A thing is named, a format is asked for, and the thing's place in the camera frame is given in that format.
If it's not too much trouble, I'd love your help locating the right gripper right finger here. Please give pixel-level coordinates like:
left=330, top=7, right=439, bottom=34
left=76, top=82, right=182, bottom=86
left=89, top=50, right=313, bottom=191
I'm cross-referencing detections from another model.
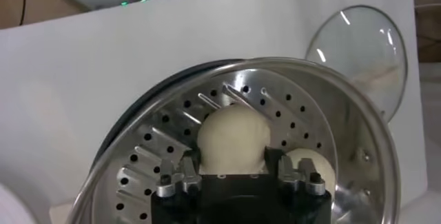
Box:
left=263, top=145, right=327, bottom=197

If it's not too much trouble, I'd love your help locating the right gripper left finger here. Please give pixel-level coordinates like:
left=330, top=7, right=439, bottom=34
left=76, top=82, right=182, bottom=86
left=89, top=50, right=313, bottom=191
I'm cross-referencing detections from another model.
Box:
left=155, top=149, right=203, bottom=198

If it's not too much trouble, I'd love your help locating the white steamed baozi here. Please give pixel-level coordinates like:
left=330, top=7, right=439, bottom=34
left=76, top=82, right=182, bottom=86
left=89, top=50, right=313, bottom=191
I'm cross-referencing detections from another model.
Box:
left=196, top=103, right=272, bottom=174
left=285, top=147, right=337, bottom=198

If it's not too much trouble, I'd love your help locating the glass lid cream handle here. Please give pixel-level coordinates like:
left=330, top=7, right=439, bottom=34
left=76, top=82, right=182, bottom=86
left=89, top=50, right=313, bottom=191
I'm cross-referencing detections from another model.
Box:
left=305, top=4, right=409, bottom=123

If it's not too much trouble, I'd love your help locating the perforated steel steamer basket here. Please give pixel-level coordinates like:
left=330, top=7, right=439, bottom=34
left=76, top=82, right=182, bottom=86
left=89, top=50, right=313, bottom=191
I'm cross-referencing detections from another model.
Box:
left=65, top=56, right=402, bottom=224

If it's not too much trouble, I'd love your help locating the round white plate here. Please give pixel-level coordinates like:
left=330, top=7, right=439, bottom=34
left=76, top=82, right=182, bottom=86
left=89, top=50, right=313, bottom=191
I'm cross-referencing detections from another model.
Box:
left=0, top=182, right=39, bottom=224

